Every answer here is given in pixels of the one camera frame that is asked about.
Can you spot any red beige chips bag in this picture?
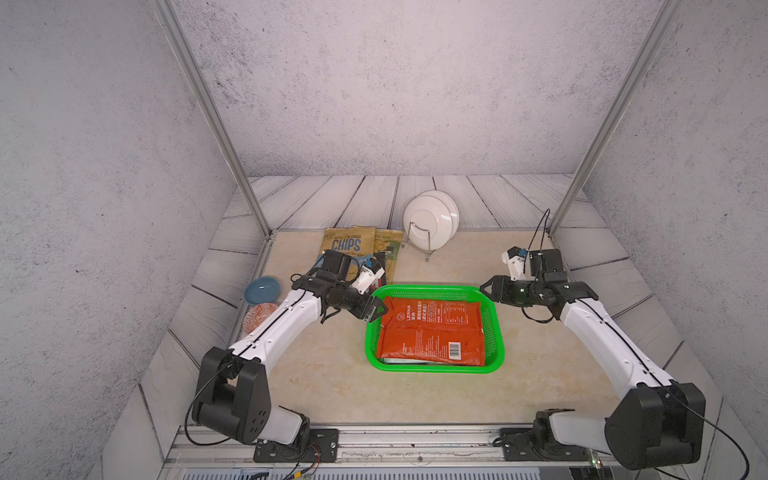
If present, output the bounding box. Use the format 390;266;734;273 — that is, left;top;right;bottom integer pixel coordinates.
375;297;486;367

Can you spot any tan blue chips bag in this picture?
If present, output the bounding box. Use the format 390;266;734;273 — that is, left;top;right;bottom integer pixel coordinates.
320;226;377;280

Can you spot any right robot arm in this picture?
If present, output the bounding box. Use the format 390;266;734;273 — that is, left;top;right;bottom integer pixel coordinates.
480;247;706;470

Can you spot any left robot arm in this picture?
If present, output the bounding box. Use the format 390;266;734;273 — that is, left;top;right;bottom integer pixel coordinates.
186;250;387;456

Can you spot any tan green chips bag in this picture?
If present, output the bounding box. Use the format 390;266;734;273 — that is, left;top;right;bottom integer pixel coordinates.
374;229;403;285

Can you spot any blue bowl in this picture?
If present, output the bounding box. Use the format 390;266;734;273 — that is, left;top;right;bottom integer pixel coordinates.
243;276;280;306

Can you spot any white plate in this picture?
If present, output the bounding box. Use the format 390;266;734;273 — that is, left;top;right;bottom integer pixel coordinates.
403;190;460;242

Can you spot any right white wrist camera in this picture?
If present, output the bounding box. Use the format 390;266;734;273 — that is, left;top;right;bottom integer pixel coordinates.
502;246;528;281

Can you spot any wire plate rack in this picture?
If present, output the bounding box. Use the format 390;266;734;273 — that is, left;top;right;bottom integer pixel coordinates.
403;221;452;261

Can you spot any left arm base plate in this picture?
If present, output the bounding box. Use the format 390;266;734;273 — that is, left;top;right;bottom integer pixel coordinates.
253;427;339;464

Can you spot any aluminium front rail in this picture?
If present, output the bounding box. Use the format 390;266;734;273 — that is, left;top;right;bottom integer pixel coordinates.
157;423;691;480

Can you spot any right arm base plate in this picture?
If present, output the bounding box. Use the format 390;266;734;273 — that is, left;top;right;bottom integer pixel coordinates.
491;428;590;462

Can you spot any right aluminium frame post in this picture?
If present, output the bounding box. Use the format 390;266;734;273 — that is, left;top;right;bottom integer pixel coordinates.
548;0;683;236

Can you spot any aluminium frame post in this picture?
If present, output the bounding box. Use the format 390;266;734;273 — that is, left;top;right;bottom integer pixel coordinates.
150;0;272;237
548;0;683;236

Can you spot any left aluminium frame post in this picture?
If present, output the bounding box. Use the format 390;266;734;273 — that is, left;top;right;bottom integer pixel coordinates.
150;0;272;237

